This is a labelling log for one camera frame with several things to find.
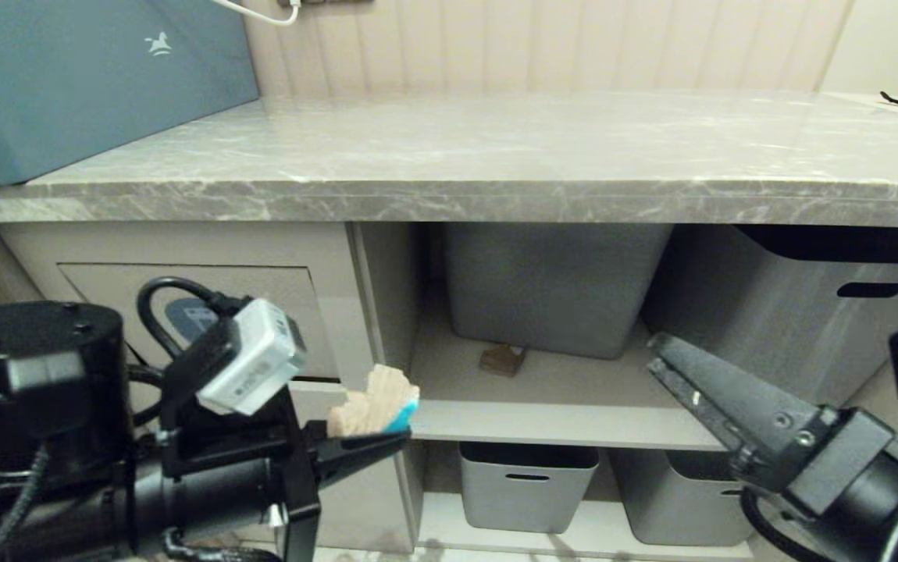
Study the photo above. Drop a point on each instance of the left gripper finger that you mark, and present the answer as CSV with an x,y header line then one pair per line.
x,y
355,455

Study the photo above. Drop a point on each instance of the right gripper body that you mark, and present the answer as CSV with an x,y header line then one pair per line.
x,y
863,476

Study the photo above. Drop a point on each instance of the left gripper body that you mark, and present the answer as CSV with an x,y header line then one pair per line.
x,y
207,499

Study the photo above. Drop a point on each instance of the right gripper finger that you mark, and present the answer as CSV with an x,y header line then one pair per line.
x,y
746,398
699,406

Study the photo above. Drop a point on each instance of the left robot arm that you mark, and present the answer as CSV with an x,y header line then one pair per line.
x,y
35,375

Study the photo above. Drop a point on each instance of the small grey storage bin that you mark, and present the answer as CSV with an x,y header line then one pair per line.
x,y
527,492
675,507

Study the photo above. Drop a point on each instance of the large grey storage bin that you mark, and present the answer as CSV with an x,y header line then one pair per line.
x,y
550,289

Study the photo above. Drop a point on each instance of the built-in trash bin flap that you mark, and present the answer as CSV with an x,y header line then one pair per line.
x,y
129,281

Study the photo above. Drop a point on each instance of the cabinet shelf board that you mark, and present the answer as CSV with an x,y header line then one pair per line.
x,y
558,425

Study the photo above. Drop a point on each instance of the beige cabinet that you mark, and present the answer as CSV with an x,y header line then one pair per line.
x,y
386,312

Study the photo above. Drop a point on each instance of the small brown wooden block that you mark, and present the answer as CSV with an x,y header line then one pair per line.
x,y
502,360

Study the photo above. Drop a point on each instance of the blue-grey cardboard box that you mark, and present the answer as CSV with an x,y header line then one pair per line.
x,y
74,78

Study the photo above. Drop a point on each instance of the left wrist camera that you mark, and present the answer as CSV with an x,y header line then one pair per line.
x,y
254,363

